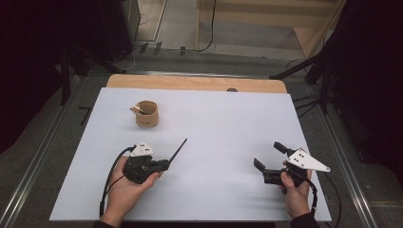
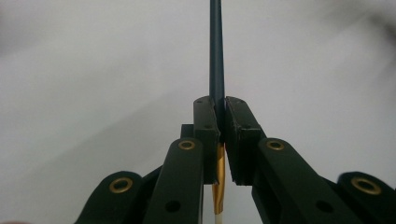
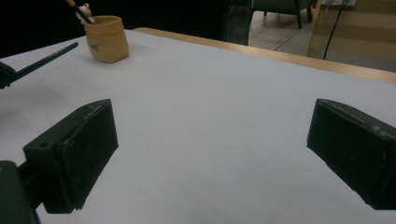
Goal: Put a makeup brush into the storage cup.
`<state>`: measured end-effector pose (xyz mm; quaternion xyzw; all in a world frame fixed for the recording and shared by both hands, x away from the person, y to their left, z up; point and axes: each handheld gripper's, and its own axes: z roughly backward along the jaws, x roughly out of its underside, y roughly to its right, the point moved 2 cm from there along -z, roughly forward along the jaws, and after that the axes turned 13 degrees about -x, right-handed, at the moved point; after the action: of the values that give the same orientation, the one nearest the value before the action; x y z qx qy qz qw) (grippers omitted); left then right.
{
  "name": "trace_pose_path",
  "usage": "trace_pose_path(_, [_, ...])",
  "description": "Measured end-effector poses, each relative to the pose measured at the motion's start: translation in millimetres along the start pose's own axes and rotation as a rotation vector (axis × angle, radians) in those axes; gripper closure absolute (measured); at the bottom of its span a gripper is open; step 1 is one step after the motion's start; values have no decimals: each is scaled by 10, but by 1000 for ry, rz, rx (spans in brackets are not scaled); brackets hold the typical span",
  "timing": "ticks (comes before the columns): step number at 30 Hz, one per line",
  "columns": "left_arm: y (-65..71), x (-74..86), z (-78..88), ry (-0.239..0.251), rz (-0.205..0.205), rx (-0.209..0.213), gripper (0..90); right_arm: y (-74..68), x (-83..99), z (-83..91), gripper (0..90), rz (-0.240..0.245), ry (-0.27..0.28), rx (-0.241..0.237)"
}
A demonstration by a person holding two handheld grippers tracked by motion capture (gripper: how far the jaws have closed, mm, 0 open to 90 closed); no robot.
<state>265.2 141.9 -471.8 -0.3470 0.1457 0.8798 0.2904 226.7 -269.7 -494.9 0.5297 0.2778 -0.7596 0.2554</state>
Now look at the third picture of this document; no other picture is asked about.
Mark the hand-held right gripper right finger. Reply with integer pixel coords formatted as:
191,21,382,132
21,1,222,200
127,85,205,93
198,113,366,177
306,98,396,211

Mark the white table cover sheet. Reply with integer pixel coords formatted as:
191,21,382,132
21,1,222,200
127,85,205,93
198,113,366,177
0,29,396,224

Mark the black hanging cable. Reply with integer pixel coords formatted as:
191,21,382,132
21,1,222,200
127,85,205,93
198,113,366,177
322,0,351,61

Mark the clear glass panel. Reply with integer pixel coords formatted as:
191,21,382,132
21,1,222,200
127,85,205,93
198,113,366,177
225,0,252,47

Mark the tan pen holder with bear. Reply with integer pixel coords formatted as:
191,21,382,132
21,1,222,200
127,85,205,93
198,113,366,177
75,2,131,64

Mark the dark armchair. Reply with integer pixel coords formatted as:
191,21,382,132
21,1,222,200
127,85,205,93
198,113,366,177
251,0,318,30

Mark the dark blue pencil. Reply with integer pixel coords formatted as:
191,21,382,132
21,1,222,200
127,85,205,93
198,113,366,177
7,41,79,86
65,0,96,25

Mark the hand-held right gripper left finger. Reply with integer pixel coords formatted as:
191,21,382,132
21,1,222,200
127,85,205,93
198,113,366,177
22,98,120,215

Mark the wooden table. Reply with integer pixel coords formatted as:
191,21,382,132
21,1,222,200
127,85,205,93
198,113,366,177
134,26,396,86

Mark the light wooden cabinet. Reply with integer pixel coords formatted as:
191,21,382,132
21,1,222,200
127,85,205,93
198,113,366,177
304,0,396,73

